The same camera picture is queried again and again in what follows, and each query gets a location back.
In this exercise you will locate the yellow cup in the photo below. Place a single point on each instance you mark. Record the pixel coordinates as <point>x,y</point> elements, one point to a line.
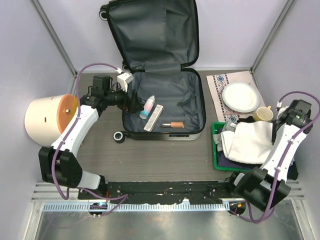
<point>263,114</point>

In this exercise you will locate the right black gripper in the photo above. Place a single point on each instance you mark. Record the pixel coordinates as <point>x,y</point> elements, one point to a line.
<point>274,140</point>

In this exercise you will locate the patterned placemat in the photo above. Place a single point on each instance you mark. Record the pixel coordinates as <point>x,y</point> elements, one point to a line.
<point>218,82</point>

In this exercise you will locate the purple garment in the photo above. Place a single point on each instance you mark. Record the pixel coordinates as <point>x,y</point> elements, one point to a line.
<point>225,160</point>

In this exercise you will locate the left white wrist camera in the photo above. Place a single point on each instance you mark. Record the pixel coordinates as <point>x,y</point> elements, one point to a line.
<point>124,78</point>

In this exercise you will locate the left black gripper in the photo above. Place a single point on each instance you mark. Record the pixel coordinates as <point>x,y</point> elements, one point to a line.
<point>131,105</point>

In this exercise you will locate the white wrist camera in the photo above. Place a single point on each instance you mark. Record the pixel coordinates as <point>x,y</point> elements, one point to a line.
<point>124,78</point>
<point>280,109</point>

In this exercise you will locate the black white astronaut suitcase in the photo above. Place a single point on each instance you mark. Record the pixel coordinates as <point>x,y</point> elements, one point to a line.
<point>159,43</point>

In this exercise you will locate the orange swing lid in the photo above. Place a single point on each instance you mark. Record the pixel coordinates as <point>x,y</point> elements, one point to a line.
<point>66,110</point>

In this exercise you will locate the green plastic tray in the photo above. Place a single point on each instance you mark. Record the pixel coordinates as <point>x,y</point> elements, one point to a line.
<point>215,155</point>

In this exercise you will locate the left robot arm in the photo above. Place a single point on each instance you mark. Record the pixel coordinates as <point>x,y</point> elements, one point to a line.
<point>58,163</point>

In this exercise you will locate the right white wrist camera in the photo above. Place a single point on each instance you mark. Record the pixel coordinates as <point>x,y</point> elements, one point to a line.
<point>280,109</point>

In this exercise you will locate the brown cosmetic tube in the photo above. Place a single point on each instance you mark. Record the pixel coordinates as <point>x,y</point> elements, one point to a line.
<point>173,124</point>

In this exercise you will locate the white blue pink bottle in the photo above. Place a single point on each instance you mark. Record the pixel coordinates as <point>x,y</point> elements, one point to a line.
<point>148,106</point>

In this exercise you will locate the white paper plate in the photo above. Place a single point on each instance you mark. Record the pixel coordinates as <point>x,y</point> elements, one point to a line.
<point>241,97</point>

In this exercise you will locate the white cylindrical bin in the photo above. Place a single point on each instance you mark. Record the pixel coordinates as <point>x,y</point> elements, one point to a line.
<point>40,120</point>

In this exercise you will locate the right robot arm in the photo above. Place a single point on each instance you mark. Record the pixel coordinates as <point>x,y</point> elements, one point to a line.
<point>265,186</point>

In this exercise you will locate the grey garment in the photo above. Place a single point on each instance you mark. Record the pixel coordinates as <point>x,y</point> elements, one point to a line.
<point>228,126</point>

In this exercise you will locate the white towel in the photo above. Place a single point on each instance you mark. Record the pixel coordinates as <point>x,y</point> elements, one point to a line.
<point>249,143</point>

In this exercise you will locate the white toothpaste box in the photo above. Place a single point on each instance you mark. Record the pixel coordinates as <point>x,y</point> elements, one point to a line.
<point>153,118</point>

